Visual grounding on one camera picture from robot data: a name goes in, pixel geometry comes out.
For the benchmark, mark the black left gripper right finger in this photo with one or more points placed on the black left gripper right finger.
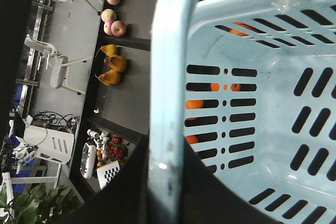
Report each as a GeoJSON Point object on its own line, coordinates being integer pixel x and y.
{"type": "Point", "coordinates": [206, 200]}

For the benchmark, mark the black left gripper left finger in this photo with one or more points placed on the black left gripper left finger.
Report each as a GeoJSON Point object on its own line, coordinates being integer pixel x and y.
{"type": "Point", "coordinates": [125, 199]}

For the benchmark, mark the light blue plastic basket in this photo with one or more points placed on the light blue plastic basket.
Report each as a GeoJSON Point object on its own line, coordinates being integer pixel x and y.
{"type": "Point", "coordinates": [293, 54]}

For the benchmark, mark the checkerboard calibration card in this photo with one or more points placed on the checkerboard calibration card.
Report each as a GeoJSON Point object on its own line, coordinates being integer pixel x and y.
{"type": "Point", "coordinates": [107, 172]}

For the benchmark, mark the black wooden fruit stand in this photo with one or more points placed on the black wooden fruit stand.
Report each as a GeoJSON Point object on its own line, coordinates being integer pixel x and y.
{"type": "Point", "coordinates": [118, 103]}

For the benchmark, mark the white office chair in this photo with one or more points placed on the white office chair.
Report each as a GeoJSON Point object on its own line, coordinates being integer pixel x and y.
{"type": "Point", "coordinates": [59, 63]}

